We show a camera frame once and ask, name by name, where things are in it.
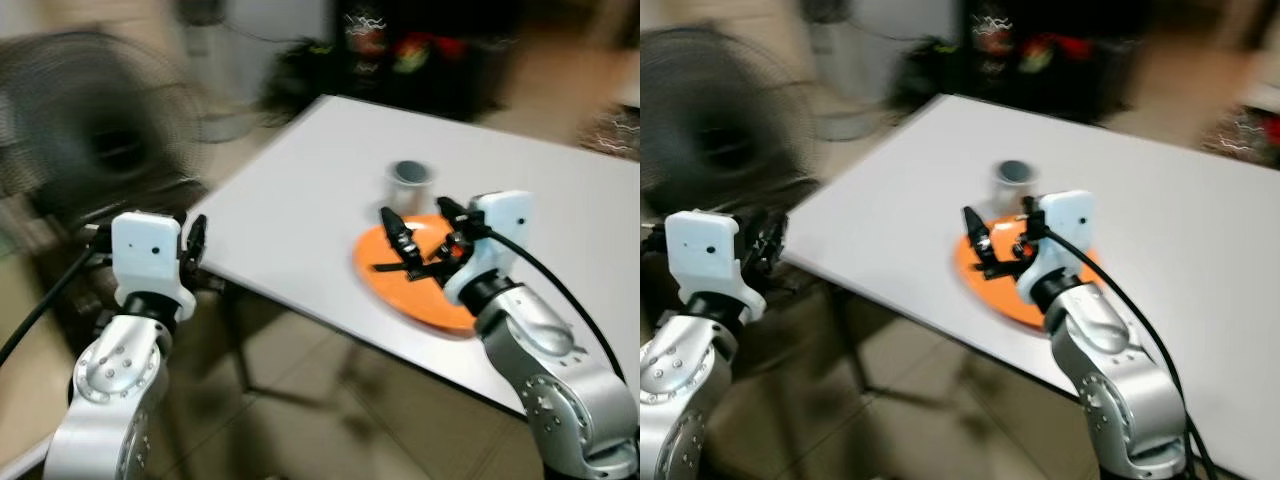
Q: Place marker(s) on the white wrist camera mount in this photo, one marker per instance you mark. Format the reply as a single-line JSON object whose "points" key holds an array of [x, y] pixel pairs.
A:
{"points": [[500, 225], [1062, 225], [145, 250], [700, 250]]}

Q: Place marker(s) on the red and green package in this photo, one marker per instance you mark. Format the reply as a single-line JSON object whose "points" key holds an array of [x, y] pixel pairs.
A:
{"points": [[1050, 50], [425, 50]]}

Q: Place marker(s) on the patterned dark bag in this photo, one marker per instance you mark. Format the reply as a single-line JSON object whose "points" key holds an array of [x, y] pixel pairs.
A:
{"points": [[1250, 135], [615, 132]]}

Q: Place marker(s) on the dark table leg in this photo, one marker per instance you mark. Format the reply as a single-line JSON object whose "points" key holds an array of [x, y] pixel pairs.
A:
{"points": [[840, 340], [238, 340]]}

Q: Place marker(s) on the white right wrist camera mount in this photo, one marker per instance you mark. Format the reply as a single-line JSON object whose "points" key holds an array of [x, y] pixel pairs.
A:
{"points": [[1062, 225], [500, 225]]}

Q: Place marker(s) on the round orange plate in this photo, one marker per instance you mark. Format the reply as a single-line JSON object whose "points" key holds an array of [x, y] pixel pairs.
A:
{"points": [[400, 295], [985, 295]]}

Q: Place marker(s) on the black shelf with goods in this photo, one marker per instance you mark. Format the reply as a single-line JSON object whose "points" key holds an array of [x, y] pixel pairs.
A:
{"points": [[1050, 60], [430, 60]]}

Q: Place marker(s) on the grey cup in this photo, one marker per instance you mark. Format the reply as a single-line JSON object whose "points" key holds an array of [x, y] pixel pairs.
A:
{"points": [[410, 185], [1017, 185]]}

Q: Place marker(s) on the white bin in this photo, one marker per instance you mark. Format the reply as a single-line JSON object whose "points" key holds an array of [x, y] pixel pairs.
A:
{"points": [[890, 45], [270, 45]]}

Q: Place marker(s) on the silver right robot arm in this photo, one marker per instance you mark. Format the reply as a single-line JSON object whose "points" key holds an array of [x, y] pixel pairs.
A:
{"points": [[555, 380], [1120, 380]]}

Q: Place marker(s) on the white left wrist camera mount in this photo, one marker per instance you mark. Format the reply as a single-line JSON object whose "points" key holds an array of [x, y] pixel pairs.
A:
{"points": [[700, 250], [145, 250]]}

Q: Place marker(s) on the black standing fan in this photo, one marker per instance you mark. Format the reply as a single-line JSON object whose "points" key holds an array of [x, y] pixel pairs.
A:
{"points": [[715, 130], [110, 130]]}

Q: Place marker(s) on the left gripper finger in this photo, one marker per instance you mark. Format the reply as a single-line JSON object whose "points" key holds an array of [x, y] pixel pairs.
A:
{"points": [[768, 232], [197, 240]]}

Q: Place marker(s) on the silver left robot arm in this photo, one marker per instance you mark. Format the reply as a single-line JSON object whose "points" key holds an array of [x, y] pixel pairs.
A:
{"points": [[110, 380], [672, 390]]}

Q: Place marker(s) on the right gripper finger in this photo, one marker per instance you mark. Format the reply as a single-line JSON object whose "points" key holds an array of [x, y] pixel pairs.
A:
{"points": [[978, 238], [455, 212], [1030, 215], [402, 240]]}

